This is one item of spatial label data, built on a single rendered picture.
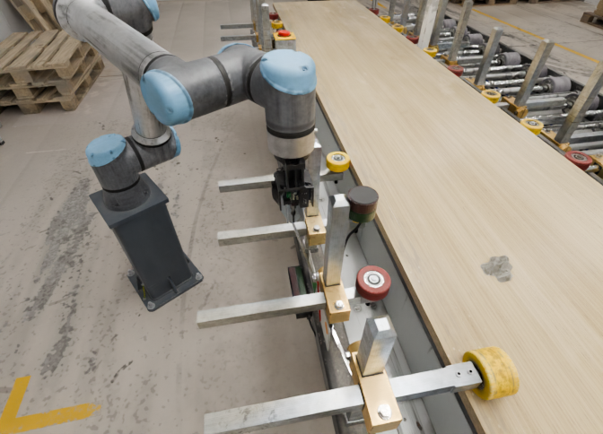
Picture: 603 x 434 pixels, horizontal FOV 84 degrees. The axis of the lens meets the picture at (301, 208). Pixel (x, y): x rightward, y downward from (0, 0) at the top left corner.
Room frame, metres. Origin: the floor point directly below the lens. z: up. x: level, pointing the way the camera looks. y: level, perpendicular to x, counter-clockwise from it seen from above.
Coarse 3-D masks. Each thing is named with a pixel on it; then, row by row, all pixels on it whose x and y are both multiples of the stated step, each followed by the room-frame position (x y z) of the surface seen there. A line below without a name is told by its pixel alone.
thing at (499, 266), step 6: (492, 258) 0.52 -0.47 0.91; (498, 258) 0.52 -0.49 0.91; (504, 258) 0.52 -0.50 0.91; (486, 264) 0.51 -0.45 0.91; (492, 264) 0.50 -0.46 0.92; (498, 264) 0.51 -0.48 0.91; (504, 264) 0.50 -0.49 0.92; (510, 264) 0.50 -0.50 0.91; (486, 270) 0.49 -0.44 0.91; (492, 270) 0.48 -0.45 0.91; (498, 270) 0.49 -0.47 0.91; (504, 270) 0.48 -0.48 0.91; (510, 270) 0.49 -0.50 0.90; (498, 276) 0.47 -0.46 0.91; (504, 276) 0.46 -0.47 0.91; (510, 276) 0.47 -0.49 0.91
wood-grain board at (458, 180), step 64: (320, 64) 1.87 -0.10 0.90; (384, 64) 1.87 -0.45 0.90; (384, 128) 1.17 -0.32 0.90; (448, 128) 1.17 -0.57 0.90; (512, 128) 1.17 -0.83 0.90; (384, 192) 0.79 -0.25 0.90; (448, 192) 0.79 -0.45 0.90; (512, 192) 0.79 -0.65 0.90; (576, 192) 0.79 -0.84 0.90; (448, 256) 0.53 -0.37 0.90; (512, 256) 0.53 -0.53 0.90; (576, 256) 0.53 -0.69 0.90; (448, 320) 0.36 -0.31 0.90; (512, 320) 0.36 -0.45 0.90; (576, 320) 0.36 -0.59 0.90; (576, 384) 0.23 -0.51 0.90
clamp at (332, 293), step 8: (320, 272) 0.52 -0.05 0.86; (320, 280) 0.49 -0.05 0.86; (320, 288) 0.48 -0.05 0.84; (328, 288) 0.46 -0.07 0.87; (336, 288) 0.46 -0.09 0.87; (344, 288) 0.46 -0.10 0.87; (328, 296) 0.44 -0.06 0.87; (336, 296) 0.44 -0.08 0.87; (344, 296) 0.44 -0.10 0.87; (328, 304) 0.42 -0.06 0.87; (344, 304) 0.42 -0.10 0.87; (328, 312) 0.40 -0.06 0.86; (336, 312) 0.40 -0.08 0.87; (344, 312) 0.40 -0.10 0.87; (328, 320) 0.40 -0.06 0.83; (336, 320) 0.40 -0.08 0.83; (344, 320) 0.40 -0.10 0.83
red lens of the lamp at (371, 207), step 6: (360, 186) 0.52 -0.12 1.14; (348, 192) 0.50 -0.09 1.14; (348, 198) 0.49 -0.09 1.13; (378, 198) 0.49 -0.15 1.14; (354, 204) 0.47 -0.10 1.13; (360, 204) 0.47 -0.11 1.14; (366, 204) 0.47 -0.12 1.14; (372, 204) 0.47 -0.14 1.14; (354, 210) 0.47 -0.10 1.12; (360, 210) 0.47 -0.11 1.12; (366, 210) 0.47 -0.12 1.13; (372, 210) 0.47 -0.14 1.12
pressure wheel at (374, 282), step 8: (360, 272) 0.48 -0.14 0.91; (368, 272) 0.48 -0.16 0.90; (376, 272) 0.48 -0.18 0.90; (384, 272) 0.48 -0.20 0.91; (360, 280) 0.46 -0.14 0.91; (368, 280) 0.46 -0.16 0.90; (376, 280) 0.46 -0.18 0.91; (384, 280) 0.46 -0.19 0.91; (360, 288) 0.44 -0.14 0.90; (368, 288) 0.44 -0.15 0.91; (376, 288) 0.44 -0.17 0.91; (384, 288) 0.44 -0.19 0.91; (368, 296) 0.43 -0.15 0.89; (376, 296) 0.42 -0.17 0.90; (384, 296) 0.43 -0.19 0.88; (368, 304) 0.46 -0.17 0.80
